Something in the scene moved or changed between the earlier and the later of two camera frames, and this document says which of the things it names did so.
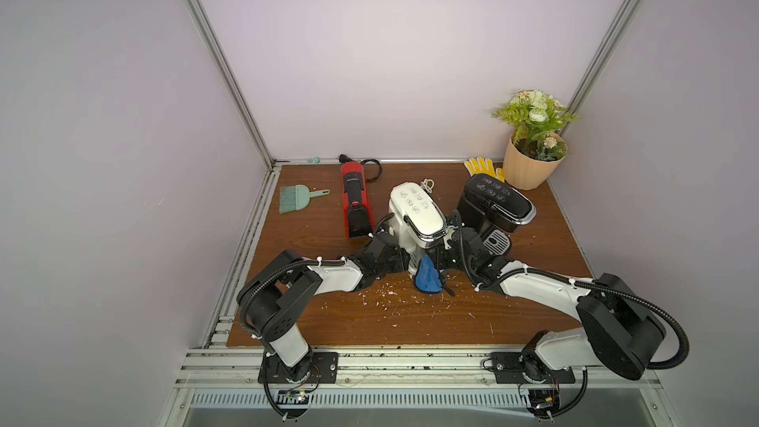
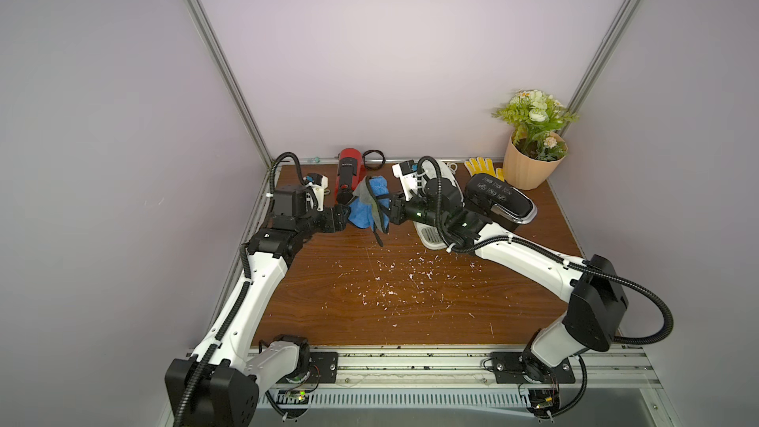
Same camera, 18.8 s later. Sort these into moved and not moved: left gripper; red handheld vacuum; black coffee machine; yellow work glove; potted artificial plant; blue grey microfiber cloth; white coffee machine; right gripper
Moved: right gripper; blue grey microfiber cloth; red handheld vacuum; white coffee machine; left gripper
Not moved: black coffee machine; yellow work glove; potted artificial plant
